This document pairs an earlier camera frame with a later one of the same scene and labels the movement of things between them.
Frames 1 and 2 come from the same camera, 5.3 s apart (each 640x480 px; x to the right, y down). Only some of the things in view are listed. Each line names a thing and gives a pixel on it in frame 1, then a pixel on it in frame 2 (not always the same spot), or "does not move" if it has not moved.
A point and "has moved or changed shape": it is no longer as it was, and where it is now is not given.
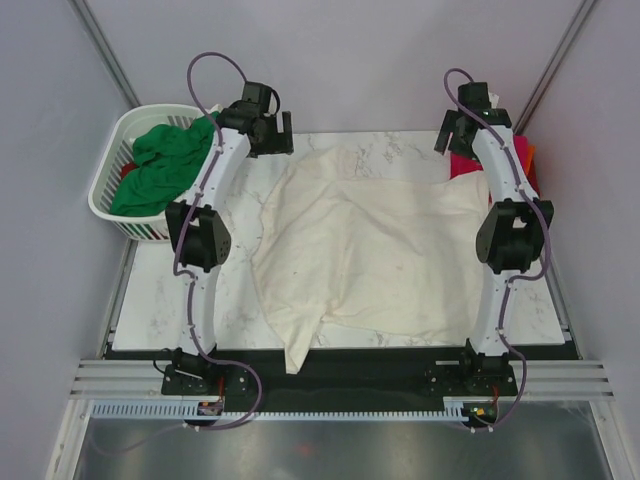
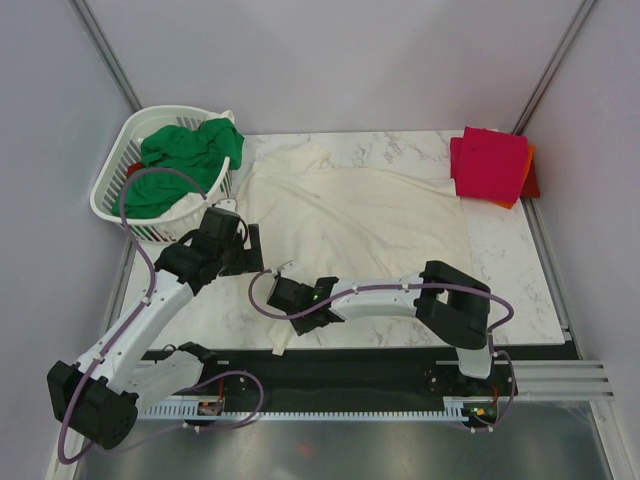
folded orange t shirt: (531, 153) does not move
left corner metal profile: (103, 50) does not move
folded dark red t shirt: (533, 177) does not move
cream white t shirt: (397, 257) has moved or changed shape
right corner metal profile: (566, 48) does not move
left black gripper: (281, 143) to (249, 260)
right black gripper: (450, 125) to (302, 326)
